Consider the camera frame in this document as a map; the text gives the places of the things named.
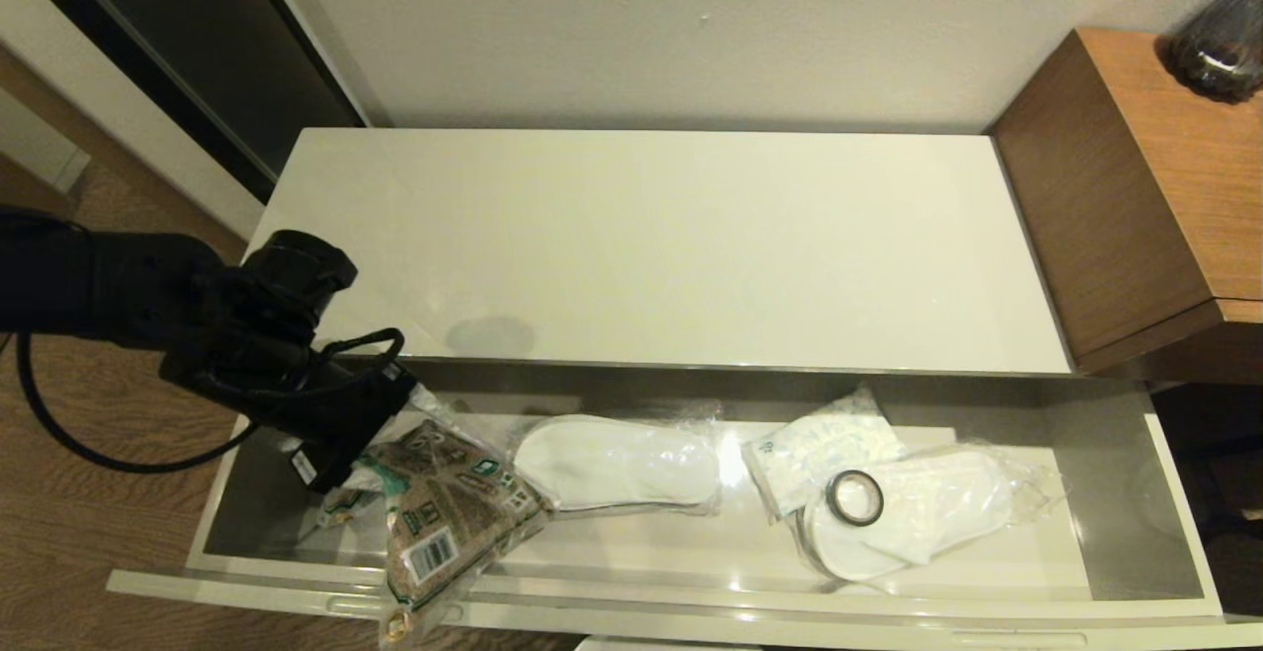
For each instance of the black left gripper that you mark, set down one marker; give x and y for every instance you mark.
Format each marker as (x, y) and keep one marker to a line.
(345, 424)

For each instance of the brown packaged bag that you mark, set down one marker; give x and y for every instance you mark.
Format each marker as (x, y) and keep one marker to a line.
(444, 513)

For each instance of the white slippers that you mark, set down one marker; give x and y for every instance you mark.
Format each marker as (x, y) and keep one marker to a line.
(622, 464)
(947, 508)

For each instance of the grey cabinet drawer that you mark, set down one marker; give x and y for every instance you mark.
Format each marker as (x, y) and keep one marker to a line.
(641, 552)

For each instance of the black tape roll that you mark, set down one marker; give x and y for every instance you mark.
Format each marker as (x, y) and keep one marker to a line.
(832, 498)

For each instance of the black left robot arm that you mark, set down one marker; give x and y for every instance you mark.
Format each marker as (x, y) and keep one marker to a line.
(99, 286)

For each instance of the silver black robot base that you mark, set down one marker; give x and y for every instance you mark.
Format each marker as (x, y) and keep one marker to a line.
(671, 644)

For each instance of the grey glossy cabinet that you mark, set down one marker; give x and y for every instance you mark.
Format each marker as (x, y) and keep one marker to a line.
(691, 247)

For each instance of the dark door panel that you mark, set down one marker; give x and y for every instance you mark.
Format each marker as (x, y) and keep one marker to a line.
(217, 49)

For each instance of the patterned tissue pack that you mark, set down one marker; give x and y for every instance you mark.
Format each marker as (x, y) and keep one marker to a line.
(819, 444)

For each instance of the brown wooden side table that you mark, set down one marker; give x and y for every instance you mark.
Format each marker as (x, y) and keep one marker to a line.
(1135, 187)

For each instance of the dark glass vase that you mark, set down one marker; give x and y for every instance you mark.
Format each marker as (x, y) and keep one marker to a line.
(1219, 49)

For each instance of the white door frame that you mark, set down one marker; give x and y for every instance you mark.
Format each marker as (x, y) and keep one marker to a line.
(128, 99)

